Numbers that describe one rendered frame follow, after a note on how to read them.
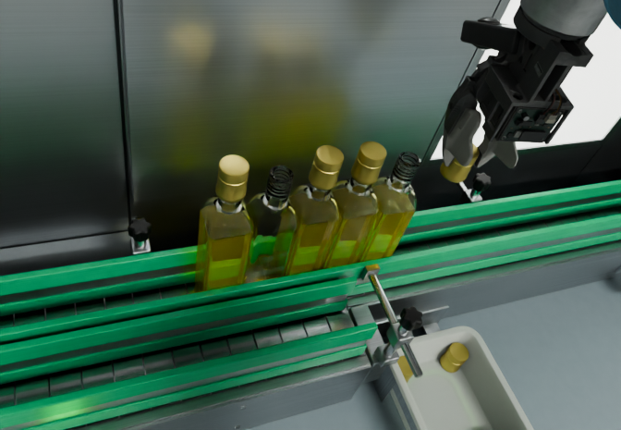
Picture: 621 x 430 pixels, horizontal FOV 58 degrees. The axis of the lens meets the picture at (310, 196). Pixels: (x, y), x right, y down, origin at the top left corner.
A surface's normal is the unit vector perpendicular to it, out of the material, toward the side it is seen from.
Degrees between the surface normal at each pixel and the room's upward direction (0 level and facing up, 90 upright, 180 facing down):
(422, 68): 90
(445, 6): 90
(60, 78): 90
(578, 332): 0
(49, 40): 90
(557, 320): 0
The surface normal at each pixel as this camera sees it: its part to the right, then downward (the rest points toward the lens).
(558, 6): -0.57, 0.53
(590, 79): 0.32, 0.75
